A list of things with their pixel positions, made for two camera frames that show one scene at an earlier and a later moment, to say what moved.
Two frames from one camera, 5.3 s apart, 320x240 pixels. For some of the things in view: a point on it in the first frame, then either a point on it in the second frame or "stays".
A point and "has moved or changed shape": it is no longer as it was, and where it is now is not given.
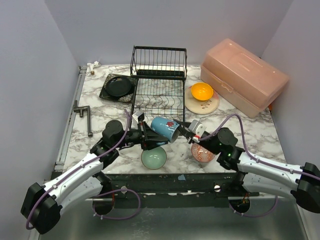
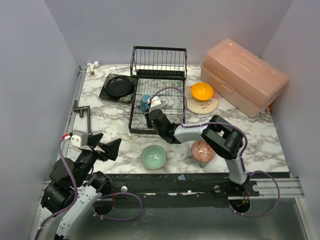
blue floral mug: [168, 128] has moved or changed shape
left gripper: [144, 136] to [95, 149]
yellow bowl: [202, 91] stays
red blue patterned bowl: [201, 153] stays
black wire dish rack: [159, 85] stays
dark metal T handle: [81, 109] stays
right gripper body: [191, 136] to [154, 115]
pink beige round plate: [201, 107] stays
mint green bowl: [154, 159] stays
